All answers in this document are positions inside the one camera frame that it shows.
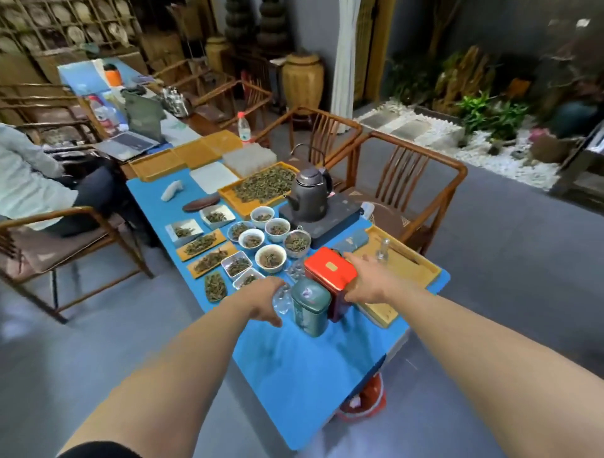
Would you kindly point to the dark wooden tea scoop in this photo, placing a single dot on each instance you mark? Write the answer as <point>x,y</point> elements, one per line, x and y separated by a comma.
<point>201,203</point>

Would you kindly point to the person's right forearm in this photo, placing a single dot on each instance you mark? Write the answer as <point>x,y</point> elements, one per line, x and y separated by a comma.
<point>490,368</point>

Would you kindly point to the dark grey kettle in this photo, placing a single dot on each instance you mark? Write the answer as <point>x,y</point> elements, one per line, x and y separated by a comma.
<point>309,196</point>

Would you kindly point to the slatted bamboo tea tray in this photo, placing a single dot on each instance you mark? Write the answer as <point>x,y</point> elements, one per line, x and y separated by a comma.
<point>406,264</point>

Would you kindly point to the plastic water bottle red cap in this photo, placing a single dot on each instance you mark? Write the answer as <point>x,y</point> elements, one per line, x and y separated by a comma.
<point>244,128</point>

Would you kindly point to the person's right thumb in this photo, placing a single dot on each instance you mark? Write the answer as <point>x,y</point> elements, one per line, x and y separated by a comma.
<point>352,258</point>

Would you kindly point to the green potted plant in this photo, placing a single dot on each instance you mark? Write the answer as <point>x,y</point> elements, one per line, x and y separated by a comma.
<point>490,115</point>

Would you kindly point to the green leaf-shaped tea dish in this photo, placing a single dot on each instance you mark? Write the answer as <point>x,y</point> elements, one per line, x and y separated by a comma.
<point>215,286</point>

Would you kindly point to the dark stacked vase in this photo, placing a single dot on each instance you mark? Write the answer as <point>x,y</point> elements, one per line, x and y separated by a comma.
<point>272,26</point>
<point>239,23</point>

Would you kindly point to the orange cup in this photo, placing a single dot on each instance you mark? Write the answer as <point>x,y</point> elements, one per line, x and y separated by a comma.
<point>113,75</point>

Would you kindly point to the metal strainer with tea leaves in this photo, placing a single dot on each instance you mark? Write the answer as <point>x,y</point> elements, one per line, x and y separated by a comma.
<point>297,243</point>

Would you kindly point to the empty bamboo tray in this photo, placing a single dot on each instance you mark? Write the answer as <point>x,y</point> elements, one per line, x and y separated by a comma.
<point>197,153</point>
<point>222,141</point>
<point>157,165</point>

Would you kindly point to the person's left fingers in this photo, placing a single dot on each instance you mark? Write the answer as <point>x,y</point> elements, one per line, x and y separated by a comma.
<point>276,282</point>

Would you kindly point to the blue-rimmed bowl with tea leaves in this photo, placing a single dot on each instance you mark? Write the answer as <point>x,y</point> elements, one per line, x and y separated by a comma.
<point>239,230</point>

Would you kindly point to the person's left forearm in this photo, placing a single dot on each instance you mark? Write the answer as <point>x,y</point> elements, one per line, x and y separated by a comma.
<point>165,377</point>

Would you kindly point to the person's right hand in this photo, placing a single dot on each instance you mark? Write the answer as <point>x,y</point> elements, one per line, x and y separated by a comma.
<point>375,280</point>

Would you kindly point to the person's left hand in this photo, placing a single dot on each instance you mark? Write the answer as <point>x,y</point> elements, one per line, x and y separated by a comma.
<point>255,299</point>

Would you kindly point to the wooden armchair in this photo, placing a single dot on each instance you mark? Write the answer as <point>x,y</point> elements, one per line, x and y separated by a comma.
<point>56,255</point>
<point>406,188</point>
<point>321,132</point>
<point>42,111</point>
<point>250,99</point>

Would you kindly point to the large bamboo tray of tea leaves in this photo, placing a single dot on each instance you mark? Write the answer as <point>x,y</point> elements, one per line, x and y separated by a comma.
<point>259,186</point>

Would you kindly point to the flat bamboo plate with tea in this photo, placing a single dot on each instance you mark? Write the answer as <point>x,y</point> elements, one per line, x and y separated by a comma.
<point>211,259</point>
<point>200,245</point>

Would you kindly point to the red tea tin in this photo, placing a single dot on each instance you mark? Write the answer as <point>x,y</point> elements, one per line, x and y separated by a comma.
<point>329,273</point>

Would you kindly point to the silver kettle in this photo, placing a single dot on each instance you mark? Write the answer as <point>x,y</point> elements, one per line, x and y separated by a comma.
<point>175,103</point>

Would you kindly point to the grey laptop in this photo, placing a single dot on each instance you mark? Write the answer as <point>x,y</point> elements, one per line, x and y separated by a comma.
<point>134,127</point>

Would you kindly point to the small clear glass cup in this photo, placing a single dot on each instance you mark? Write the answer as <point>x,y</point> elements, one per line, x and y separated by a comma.
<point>297,271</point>
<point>283,299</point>

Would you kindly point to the bed of white pebbles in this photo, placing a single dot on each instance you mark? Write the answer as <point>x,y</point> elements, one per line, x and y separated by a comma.
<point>486,151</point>

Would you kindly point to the blue table mat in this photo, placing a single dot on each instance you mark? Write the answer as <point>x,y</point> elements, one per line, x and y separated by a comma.
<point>292,377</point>

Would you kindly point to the large woven jar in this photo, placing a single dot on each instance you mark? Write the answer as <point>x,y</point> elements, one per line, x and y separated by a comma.
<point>303,85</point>

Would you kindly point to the green tea tin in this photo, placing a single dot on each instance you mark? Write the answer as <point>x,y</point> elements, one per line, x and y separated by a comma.
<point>311,306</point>

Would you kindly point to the shelf of round tea cakes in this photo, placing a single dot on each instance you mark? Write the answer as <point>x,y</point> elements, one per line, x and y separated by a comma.
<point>66,23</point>

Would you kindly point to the small white ceramic holder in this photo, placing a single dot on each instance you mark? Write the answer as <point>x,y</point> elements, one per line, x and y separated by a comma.
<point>171,191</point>

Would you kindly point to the white square dish with tea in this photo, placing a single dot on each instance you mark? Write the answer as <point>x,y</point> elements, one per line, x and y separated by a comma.
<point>237,265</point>
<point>184,232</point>
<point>217,217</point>
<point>248,278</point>

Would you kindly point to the white curtain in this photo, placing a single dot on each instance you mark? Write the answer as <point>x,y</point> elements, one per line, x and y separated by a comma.
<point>345,61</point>

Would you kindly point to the small woven jar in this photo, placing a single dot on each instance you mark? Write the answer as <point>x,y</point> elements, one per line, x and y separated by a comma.
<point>217,54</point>

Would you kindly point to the large white bowl with tea leaves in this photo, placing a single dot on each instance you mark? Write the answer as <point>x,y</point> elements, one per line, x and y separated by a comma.
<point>271,258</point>

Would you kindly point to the clear bottle with red label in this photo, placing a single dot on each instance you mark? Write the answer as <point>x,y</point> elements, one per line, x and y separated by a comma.
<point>99,113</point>

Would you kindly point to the red waste bin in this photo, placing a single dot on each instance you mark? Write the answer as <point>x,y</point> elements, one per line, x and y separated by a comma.
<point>365,401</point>

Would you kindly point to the black induction cooker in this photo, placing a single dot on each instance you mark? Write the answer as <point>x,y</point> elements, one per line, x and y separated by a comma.
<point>330,217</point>

